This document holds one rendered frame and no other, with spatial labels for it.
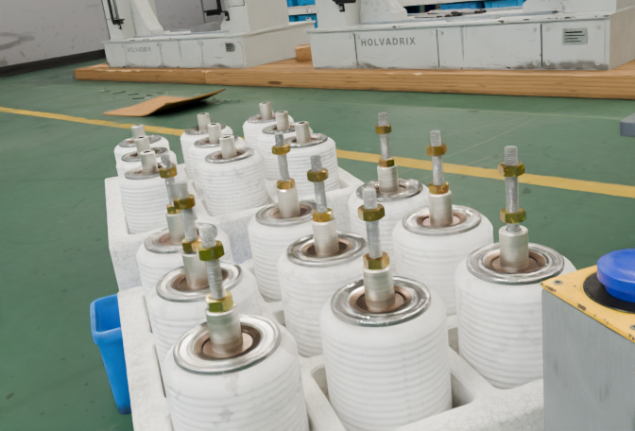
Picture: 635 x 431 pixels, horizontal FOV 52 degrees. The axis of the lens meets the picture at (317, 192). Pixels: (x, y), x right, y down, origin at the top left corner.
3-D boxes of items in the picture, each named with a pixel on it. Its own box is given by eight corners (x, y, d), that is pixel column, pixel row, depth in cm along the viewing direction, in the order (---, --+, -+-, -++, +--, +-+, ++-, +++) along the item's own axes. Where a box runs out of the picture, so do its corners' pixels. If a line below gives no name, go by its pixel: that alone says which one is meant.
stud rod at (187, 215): (189, 267, 56) (172, 183, 54) (195, 262, 57) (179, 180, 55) (198, 267, 56) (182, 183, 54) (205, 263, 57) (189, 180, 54)
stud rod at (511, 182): (505, 237, 53) (501, 146, 50) (516, 235, 53) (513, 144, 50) (510, 242, 52) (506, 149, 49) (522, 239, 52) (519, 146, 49)
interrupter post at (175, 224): (165, 246, 67) (160, 215, 66) (177, 236, 69) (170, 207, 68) (187, 246, 66) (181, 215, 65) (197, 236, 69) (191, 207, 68)
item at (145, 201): (199, 265, 107) (180, 158, 102) (210, 287, 99) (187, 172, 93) (140, 279, 105) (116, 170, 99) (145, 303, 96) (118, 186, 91)
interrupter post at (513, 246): (527, 260, 54) (526, 222, 53) (532, 272, 52) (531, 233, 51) (497, 262, 54) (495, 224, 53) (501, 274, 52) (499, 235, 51)
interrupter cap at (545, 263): (554, 246, 56) (553, 238, 56) (574, 285, 49) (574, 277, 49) (462, 250, 57) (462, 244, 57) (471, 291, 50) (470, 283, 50)
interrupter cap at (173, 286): (141, 290, 57) (139, 284, 57) (212, 259, 62) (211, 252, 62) (187, 315, 52) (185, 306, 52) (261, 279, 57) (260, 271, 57)
